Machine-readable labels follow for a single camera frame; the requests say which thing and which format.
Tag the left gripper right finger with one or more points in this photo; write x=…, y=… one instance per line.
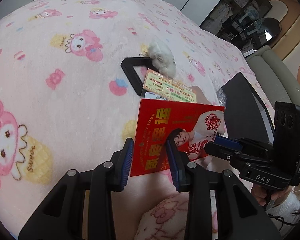
x=178, y=166

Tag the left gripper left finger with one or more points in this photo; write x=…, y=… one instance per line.
x=122, y=161

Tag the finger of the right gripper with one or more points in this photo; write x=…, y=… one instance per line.
x=226, y=142
x=221, y=152

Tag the red photo envelope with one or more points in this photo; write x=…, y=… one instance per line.
x=191, y=126

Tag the white round sticker card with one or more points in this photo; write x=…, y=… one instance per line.
x=151, y=95

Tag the orange green printed card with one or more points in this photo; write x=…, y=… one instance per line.
x=167, y=88

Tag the mauve fabric cloth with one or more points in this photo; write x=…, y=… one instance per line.
x=201, y=98

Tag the person's right hand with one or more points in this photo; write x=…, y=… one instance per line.
x=261, y=194

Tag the black cardboard box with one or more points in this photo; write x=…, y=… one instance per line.
x=246, y=116

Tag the white fluffy sleeve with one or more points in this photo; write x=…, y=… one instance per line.
x=289, y=209

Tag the grey padded headboard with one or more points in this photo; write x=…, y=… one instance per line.
x=271, y=79

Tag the pink cartoon blanket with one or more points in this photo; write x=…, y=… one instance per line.
x=65, y=101

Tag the dark glass display cabinet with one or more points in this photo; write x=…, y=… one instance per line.
x=243, y=23

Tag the black square frame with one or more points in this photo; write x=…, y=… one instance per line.
x=128, y=66

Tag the white fluffy plush keychain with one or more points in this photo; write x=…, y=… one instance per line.
x=162, y=58

